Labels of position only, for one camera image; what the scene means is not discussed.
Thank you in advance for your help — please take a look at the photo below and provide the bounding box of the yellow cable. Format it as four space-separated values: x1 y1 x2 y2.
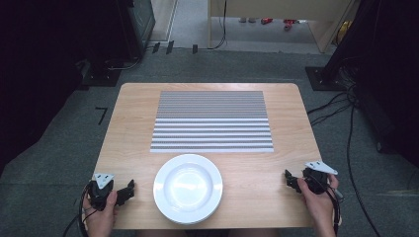
336 20 352 45

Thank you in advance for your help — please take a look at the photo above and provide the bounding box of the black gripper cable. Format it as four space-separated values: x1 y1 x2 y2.
324 186 346 237
61 183 97 237

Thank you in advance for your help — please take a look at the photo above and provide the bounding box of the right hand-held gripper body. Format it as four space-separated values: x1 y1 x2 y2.
301 160 339 196

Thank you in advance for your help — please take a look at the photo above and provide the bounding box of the black floor cable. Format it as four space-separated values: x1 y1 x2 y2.
306 83 383 237

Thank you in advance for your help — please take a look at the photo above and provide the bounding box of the light wooden desk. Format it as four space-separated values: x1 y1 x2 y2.
207 0 360 54

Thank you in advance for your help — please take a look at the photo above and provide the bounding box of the person's right hand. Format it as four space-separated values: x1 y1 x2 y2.
295 173 341 237

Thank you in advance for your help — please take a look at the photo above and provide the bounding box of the black stand base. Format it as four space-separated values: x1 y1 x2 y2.
304 65 349 92
80 60 124 89

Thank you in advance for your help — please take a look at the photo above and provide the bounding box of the white plate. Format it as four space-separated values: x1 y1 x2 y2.
152 153 224 226

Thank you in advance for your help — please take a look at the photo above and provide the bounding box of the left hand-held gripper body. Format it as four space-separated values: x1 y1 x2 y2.
88 172 116 212

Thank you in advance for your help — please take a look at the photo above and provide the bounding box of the grey striped placemat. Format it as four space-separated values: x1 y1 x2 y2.
149 90 275 154

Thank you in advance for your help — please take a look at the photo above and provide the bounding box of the person's left hand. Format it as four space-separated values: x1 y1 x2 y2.
82 190 119 237

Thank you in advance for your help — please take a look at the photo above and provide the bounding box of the black hanging cable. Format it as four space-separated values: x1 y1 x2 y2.
207 0 229 51

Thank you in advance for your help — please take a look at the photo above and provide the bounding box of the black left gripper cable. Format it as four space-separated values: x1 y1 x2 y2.
61 183 97 237

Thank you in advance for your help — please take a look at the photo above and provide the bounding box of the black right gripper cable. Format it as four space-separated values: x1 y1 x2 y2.
324 186 346 237

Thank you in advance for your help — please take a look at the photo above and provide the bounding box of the dark glass cabinet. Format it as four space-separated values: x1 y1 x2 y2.
118 0 156 62

